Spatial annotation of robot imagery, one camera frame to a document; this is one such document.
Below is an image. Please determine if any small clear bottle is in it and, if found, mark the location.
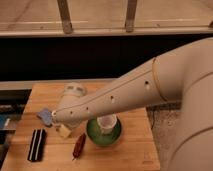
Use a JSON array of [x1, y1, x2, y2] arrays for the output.
[[56, 124, 71, 138]]

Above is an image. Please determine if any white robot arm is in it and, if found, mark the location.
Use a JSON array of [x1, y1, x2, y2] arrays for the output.
[[53, 37, 213, 171]]

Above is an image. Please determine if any translucent plastic cup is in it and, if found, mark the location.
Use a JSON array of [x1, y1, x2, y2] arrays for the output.
[[97, 114, 117, 134]]

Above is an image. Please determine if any green plate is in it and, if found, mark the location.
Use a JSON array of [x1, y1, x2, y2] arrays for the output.
[[86, 119, 122, 146]]

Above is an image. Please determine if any wooden cutting board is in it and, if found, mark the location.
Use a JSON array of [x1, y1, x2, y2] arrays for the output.
[[1, 83, 160, 171]]

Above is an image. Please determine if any blue sponge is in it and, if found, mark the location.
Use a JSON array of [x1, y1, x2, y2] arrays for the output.
[[37, 108, 52, 127]]

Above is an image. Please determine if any black white striped block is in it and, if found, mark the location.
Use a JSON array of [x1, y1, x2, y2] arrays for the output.
[[27, 129, 46, 162]]

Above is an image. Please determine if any right metal post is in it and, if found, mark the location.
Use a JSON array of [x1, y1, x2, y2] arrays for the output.
[[124, 0, 137, 32]]

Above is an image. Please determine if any metal post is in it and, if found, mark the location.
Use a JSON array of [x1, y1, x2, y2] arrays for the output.
[[57, 0, 73, 34], [124, 0, 137, 32]]

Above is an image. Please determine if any left metal post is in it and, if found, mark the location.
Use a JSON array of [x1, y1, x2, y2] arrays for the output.
[[57, 0, 73, 34]]

